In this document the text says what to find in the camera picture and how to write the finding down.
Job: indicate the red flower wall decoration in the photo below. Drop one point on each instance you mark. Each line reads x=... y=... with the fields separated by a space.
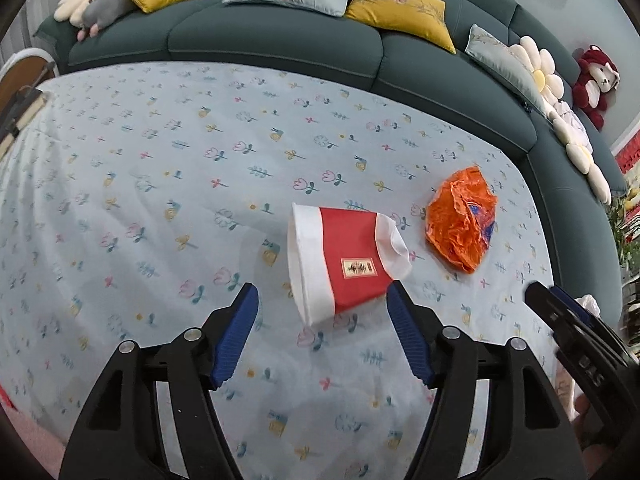
x=629 y=157

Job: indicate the pink blanket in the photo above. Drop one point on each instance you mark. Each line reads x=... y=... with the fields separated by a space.
x=30 y=440

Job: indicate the potted plants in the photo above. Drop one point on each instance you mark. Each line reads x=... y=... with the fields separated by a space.
x=627 y=230

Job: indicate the teal sectional sofa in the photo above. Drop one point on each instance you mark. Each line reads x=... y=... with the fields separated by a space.
x=280 y=35

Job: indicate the orange plastic bag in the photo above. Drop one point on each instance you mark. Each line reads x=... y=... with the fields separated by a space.
x=460 y=220

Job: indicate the white folded cloth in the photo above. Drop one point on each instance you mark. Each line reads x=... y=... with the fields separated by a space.
x=575 y=122

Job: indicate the red and white paper cup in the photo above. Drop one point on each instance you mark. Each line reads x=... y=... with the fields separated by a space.
x=350 y=255

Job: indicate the red teddy bear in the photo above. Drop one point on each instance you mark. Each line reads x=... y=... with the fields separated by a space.
x=597 y=85

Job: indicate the floral tablecloth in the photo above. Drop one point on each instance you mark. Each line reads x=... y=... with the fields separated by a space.
x=175 y=185

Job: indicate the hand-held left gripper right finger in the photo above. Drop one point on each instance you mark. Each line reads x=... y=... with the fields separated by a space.
x=407 y=332

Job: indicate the white flower pillow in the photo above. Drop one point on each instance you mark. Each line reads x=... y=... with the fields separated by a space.
x=585 y=160
x=540 y=72

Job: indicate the round white side table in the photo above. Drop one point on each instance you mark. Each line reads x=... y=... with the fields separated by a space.
x=20 y=67

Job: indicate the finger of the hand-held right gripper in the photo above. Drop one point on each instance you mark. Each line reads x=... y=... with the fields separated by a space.
x=562 y=317

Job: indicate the grey plush toy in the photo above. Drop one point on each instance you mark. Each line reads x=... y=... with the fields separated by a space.
x=107 y=10

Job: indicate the trash bin with white liner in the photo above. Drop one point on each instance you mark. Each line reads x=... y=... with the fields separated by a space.
x=589 y=305

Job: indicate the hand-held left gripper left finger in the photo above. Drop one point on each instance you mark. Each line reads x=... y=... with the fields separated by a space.
x=235 y=335

